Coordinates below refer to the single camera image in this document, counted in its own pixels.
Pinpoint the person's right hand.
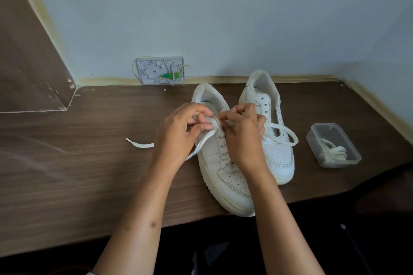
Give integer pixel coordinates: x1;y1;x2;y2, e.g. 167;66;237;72
216;103;268;176

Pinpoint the bundled white shoelace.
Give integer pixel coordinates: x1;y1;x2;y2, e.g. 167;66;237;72
317;138;348;165

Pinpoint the person's left forearm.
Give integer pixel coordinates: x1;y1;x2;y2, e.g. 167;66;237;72
92;157;183;275

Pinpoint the white sneaker with loose lace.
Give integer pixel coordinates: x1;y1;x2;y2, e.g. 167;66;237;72
238;69;296;186

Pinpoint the person's right forearm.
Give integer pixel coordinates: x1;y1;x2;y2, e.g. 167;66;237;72
239;162;326;275

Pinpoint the open grey wall junction box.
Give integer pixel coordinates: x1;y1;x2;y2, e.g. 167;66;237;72
136;56;185;85

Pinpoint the loose white shoelace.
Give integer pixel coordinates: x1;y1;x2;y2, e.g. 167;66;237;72
263;122;299;147

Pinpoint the brown wooden side panel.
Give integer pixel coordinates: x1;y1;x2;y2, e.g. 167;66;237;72
0;0;77;114

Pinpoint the white sneaker with laces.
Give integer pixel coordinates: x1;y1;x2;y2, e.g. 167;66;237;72
192;83;259;218

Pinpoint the person's left hand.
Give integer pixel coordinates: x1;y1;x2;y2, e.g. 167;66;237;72
152;102;215;173

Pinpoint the long white shoelace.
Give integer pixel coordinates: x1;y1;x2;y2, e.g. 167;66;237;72
125;116;233;161

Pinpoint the black rod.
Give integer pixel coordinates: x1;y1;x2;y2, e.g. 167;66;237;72
340;223;373;275

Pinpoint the clear plastic container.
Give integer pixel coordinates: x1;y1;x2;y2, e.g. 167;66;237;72
305;122;362;169

